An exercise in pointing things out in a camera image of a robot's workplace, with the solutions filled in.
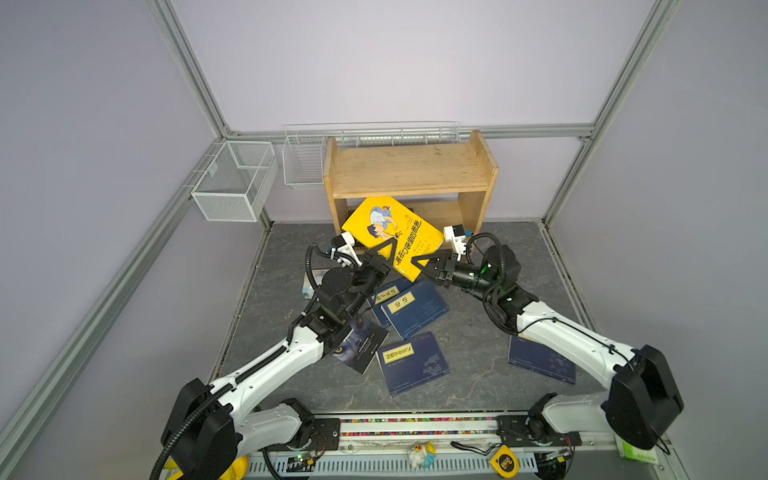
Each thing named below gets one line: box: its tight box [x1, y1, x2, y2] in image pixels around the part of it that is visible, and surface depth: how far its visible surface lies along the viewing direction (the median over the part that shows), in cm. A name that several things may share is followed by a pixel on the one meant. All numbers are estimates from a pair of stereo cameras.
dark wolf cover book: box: [331, 315, 389, 375], surface depth 89 cm
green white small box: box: [614, 433, 659, 464], surface depth 70 cm
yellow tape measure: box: [490, 445, 520, 479], surface depth 69 cm
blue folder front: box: [375, 331, 451, 397], surface depth 86 cm
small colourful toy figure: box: [408, 441, 437, 470], surface depth 70 cm
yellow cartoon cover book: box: [342, 196, 445, 282], surface depth 71 cm
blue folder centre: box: [380, 279, 449, 341], surface depth 96 cm
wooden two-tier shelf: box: [323, 130, 499, 237], surface depth 75 cm
